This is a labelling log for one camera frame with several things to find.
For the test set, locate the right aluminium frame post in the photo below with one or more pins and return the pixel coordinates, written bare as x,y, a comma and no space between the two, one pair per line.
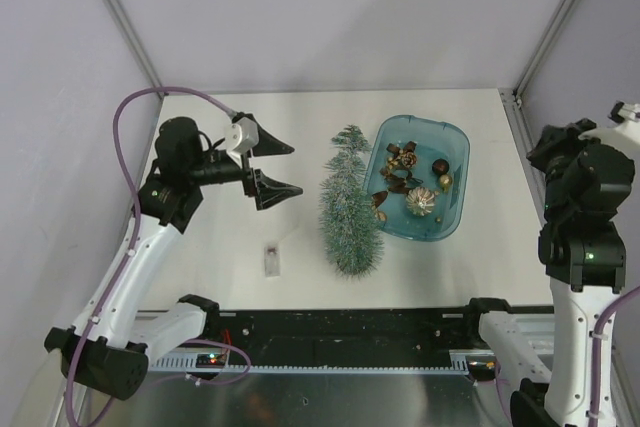
560,17

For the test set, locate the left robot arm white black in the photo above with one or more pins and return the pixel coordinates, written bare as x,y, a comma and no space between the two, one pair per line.
105,349

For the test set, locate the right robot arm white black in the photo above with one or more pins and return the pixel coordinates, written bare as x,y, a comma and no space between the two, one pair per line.
588,174

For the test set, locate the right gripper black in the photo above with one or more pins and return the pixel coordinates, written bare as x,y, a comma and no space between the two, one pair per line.
554,137

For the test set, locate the grey slotted cable duct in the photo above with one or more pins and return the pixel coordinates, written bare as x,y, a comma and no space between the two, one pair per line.
350,362

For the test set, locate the dark red bauble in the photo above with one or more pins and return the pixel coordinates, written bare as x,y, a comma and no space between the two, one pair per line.
440,167

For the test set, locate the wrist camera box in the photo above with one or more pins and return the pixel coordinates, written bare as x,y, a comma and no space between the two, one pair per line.
623,112
241,135

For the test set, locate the small frosted christmas tree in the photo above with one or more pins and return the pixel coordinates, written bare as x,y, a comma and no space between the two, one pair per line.
348,224

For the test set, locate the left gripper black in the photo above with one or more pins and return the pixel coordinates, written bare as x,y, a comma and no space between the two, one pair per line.
267,192

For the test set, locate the large silver ribbed bauble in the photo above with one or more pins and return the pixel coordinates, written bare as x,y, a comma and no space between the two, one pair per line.
420,201

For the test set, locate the aluminium frame post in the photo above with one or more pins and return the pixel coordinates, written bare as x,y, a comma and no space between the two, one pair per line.
560,17
124,25

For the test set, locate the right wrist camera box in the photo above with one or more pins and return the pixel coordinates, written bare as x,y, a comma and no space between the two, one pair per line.
623,112

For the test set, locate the frosted pine cone ornament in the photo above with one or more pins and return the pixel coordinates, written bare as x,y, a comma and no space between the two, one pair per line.
407,159

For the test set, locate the left aluminium frame post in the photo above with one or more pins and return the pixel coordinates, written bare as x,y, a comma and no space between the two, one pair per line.
124,25

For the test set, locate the clear plastic packet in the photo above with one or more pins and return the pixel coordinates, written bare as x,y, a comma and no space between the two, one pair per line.
271,261

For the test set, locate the small gold glitter bauble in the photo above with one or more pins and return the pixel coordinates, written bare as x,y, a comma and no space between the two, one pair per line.
445,182

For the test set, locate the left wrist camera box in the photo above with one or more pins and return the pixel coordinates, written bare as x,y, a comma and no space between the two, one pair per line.
241,135

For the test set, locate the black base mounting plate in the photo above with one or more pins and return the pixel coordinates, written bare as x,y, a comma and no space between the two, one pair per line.
308,332

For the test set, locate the blue plastic tub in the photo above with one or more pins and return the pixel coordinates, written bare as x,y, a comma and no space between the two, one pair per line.
434,140

